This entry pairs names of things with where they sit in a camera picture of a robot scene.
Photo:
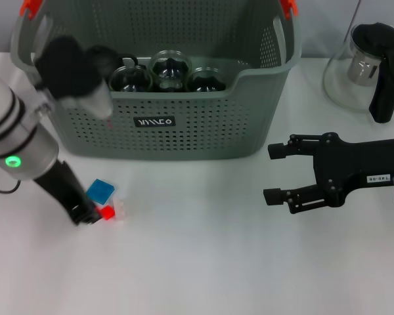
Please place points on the blue square block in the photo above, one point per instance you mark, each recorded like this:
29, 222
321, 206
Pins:
100, 192

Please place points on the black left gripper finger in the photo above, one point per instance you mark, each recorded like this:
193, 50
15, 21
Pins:
85, 219
96, 212

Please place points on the black clay teapot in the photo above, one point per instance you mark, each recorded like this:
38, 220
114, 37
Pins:
100, 57

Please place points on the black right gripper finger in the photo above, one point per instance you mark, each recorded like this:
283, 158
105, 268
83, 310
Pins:
302, 146
305, 200

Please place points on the grey perforated storage bin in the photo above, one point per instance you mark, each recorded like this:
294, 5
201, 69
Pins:
184, 131

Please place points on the small white block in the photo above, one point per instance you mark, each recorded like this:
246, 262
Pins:
119, 208

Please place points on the small red block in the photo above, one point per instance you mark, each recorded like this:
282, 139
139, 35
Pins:
107, 212

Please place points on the glass teacup with black base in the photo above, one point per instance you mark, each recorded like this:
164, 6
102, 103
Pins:
131, 80
170, 70
205, 82

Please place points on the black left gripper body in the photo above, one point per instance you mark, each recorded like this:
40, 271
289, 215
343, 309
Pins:
65, 190

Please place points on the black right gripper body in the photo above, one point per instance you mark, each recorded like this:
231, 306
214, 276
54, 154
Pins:
341, 164

